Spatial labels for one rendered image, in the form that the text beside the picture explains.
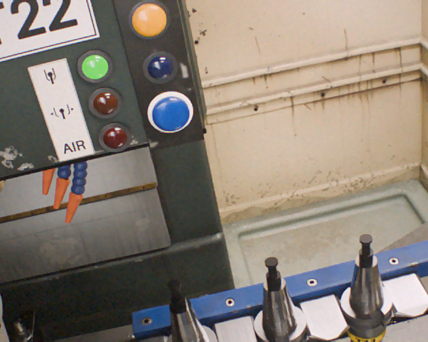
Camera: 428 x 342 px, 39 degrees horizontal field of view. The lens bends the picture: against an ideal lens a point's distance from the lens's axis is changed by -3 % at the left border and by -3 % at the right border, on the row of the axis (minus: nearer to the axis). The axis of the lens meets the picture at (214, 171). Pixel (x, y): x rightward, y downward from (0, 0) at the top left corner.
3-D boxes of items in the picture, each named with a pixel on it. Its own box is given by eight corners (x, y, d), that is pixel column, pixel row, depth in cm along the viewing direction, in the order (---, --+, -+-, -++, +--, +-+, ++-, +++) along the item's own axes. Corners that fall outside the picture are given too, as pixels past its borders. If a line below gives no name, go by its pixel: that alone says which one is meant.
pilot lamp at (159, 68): (177, 79, 48) (172, 53, 47) (149, 85, 48) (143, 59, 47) (176, 75, 48) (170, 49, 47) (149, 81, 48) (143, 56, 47)
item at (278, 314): (295, 307, 76) (291, 267, 72) (300, 333, 72) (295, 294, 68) (260, 311, 76) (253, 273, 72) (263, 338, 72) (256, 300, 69)
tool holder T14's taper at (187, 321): (203, 325, 76) (193, 287, 72) (213, 350, 72) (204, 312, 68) (168, 336, 75) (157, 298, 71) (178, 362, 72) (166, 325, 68)
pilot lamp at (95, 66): (112, 77, 47) (105, 51, 46) (84, 84, 47) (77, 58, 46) (112, 74, 47) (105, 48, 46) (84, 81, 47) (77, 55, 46)
